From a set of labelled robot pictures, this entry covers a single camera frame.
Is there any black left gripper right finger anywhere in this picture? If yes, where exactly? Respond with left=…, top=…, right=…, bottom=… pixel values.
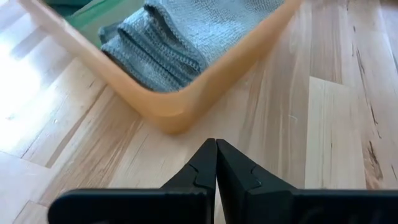
left=216, top=139, right=398, bottom=224

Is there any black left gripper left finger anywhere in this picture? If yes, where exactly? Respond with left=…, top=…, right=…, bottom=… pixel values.
left=47, top=138, right=218, bottom=224

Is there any grey microfiber towel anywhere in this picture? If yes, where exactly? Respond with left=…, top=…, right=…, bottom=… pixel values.
left=98, top=0, right=285, bottom=93

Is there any green microfiber towel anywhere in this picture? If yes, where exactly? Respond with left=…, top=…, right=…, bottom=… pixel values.
left=63, top=0, right=147, bottom=49

